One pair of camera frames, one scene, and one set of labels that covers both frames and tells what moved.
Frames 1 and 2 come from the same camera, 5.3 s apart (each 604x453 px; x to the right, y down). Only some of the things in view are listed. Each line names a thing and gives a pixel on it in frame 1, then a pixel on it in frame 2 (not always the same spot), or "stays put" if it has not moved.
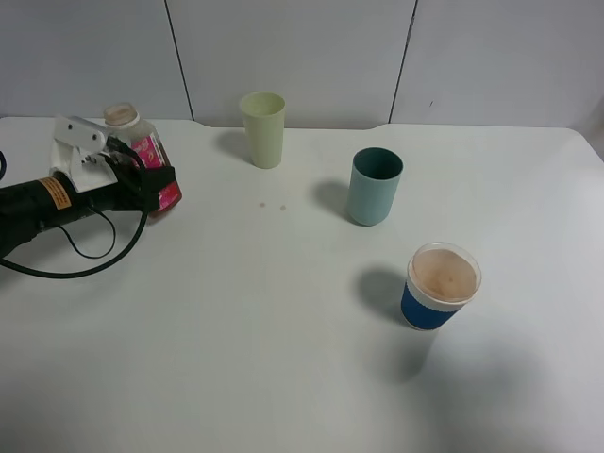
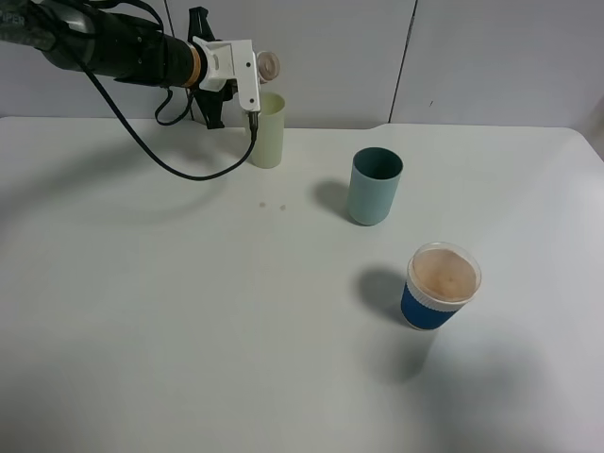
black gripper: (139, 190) -> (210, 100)
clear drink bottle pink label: (123, 119) -> (268, 66)
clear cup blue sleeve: (442, 277) stays put
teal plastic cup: (374, 185) stays put
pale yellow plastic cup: (264, 116) stays put
